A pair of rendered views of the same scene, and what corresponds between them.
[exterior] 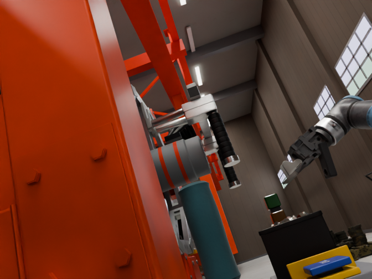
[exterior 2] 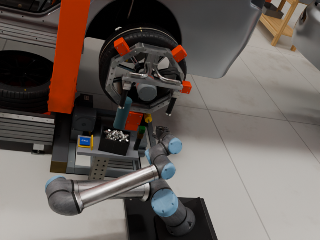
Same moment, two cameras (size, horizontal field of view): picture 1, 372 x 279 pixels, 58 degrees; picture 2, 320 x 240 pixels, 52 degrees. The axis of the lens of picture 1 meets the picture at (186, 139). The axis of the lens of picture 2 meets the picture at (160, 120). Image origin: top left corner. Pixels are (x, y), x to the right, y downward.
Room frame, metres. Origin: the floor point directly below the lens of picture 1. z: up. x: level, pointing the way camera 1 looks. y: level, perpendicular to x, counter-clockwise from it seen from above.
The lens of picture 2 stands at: (0.34, -1.89, 2.04)
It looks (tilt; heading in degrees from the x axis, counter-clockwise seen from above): 35 degrees down; 66
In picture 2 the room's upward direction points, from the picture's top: 20 degrees clockwise
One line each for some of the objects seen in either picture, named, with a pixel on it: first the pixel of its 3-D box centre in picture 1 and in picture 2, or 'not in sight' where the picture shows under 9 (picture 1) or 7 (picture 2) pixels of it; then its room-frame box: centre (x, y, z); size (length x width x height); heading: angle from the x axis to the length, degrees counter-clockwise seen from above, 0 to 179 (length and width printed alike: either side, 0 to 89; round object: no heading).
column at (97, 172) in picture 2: not in sight; (98, 169); (0.79, -0.17, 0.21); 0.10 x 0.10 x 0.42; 87
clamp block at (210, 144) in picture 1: (211, 144); (175, 91); (1.19, -0.08, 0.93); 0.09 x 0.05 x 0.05; 87
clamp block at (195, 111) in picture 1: (199, 109); (126, 83); (0.85, -0.06, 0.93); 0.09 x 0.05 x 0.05; 87
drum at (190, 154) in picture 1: (175, 164); (145, 85); (1.03, 0.06, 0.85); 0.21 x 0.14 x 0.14; 87
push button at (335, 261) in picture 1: (327, 268); (84, 141); (0.65, -0.16, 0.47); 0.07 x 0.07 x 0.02; 87
